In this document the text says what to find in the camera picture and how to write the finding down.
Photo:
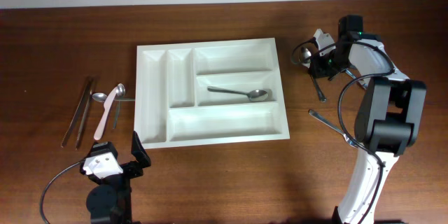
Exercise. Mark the large steel spoon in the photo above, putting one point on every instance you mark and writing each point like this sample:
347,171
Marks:
253,96
316,85

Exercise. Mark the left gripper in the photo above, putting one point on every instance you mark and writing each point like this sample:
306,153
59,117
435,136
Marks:
135,169

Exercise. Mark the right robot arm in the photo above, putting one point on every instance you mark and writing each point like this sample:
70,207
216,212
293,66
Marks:
388,120

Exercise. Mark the white plastic cutlery tray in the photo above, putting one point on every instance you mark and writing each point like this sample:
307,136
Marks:
173,107

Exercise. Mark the small steel teaspoon upright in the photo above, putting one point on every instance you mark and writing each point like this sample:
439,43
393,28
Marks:
120,94

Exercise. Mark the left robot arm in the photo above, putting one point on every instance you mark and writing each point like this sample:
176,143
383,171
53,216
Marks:
111,200

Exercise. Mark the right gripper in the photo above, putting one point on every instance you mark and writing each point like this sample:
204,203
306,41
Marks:
316,69

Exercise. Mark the small steel teaspoon lying sideways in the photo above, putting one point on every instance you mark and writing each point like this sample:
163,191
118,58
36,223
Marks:
101,97

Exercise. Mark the steel serrated tongs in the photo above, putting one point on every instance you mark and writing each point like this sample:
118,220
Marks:
80,115

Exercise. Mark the steel fork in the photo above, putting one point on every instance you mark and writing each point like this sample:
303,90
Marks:
361,83
326,122

